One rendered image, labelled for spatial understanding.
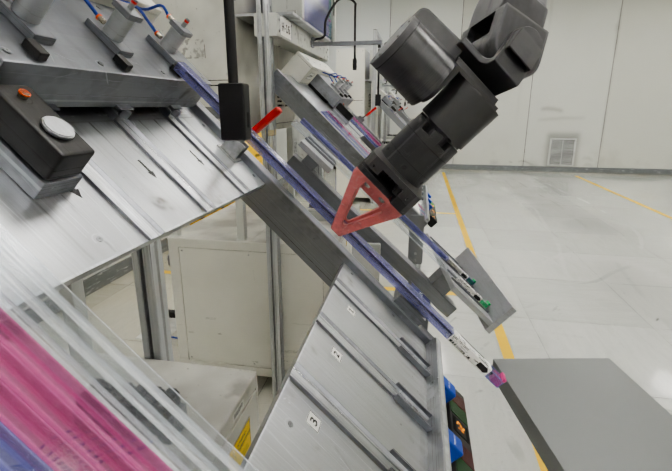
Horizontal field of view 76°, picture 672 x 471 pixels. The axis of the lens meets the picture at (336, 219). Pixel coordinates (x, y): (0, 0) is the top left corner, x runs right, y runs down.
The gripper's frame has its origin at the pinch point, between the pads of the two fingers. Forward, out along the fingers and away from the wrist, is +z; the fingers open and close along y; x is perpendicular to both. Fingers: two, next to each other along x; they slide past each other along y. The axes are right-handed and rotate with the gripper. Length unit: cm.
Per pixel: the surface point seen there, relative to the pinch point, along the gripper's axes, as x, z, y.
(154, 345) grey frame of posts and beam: -7, 51, -20
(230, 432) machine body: 12.3, 41.1, -8.2
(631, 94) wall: 215, -253, -766
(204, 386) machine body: 4.7, 44.0, -14.1
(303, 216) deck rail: -4.2, 9.9, -18.8
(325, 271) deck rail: 4.7, 14.0, -18.9
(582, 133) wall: 212, -163, -765
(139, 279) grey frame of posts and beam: -18, 43, -20
